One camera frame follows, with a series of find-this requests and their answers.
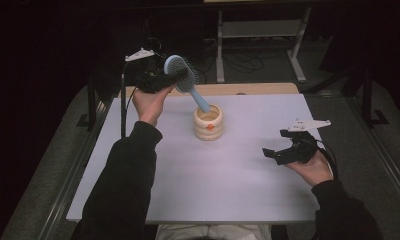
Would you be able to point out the person's white clothed torso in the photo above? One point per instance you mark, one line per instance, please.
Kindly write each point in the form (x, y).
(214, 230)

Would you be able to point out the person's left hand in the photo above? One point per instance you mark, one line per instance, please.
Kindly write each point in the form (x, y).
(149, 105)

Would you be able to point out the person's right hand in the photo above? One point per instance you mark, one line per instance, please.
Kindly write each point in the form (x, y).
(313, 170)

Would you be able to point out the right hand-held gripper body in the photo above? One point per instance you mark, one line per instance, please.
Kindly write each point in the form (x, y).
(298, 150)

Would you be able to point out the cream ribbed cup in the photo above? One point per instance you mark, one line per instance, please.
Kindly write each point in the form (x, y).
(208, 128)

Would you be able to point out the black metal stand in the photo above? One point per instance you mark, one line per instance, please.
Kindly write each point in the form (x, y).
(92, 103)
(368, 100)

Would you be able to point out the white metal desk frame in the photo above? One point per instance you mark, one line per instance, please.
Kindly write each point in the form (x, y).
(261, 29)

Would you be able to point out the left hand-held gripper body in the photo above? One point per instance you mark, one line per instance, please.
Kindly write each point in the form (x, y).
(151, 81)

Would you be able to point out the white table cover sheet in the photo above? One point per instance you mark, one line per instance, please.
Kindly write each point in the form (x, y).
(221, 180)

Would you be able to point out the light blue hairbrush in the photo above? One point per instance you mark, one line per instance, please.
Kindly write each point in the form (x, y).
(184, 76)

